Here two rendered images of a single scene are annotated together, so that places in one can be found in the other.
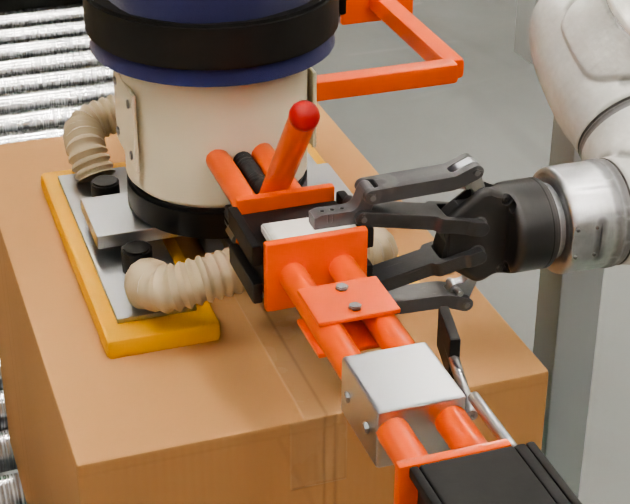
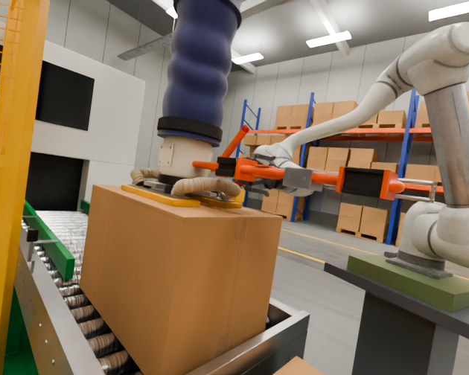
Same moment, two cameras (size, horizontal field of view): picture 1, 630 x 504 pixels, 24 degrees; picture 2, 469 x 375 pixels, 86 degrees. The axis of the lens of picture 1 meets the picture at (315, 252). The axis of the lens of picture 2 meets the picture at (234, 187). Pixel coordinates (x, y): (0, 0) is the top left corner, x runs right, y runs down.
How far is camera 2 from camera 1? 77 cm
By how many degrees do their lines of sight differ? 38
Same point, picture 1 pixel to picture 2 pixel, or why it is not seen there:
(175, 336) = (189, 202)
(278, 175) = (228, 152)
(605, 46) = (278, 151)
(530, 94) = not seen: hidden behind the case
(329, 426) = (244, 220)
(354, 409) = (294, 178)
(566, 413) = not seen: hidden behind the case
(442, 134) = not seen: hidden behind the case
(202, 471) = (215, 228)
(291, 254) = (243, 162)
